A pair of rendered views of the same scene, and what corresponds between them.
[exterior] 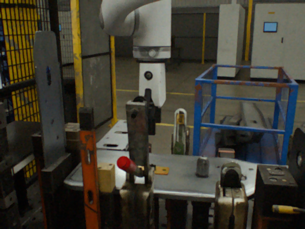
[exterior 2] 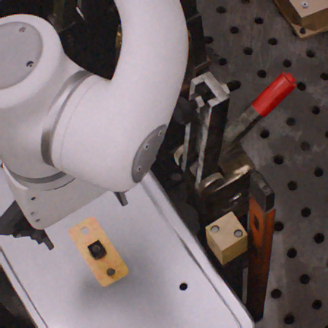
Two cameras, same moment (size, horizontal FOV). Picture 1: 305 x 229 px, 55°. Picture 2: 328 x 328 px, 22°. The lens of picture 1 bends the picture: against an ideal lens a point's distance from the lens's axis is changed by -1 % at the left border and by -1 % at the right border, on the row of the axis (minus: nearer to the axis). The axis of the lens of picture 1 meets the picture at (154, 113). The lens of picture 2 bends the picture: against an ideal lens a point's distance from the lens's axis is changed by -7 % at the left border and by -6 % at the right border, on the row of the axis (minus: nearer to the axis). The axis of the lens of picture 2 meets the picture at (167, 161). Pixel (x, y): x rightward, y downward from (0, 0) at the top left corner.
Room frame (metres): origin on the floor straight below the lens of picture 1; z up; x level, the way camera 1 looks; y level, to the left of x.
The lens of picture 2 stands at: (0.78, 0.36, 1.93)
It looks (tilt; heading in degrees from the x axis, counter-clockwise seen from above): 65 degrees down; 239
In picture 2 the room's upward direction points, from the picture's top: 12 degrees counter-clockwise
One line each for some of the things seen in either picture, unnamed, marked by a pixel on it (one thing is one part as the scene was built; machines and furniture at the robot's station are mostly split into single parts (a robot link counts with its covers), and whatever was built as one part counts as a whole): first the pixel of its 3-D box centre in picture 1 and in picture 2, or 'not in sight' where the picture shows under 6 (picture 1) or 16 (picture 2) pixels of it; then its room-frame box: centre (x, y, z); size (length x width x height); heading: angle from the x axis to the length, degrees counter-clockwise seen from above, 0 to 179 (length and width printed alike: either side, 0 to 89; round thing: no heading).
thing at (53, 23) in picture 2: not in sight; (76, 69); (0.51, -0.30, 0.84); 0.04 x 0.03 x 0.29; 81
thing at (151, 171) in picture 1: (151, 174); (187, 151); (0.54, 0.01, 1.06); 0.03 x 0.01 x 0.03; 171
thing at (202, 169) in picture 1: (203, 167); not in sight; (0.66, -0.12, 1.02); 0.03 x 0.03 x 0.07
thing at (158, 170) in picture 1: (152, 168); (97, 250); (0.68, 0.01, 1.01); 0.08 x 0.04 x 0.01; 80
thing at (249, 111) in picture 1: (242, 117); not in sight; (2.91, -0.90, 0.47); 1.20 x 0.80 x 0.95; 162
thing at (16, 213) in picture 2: not in sight; (25, 209); (0.73, 0.00, 1.20); 0.08 x 0.01 x 0.06; 171
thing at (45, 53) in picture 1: (51, 99); not in sight; (0.74, 0.26, 1.17); 0.12 x 0.01 x 0.34; 171
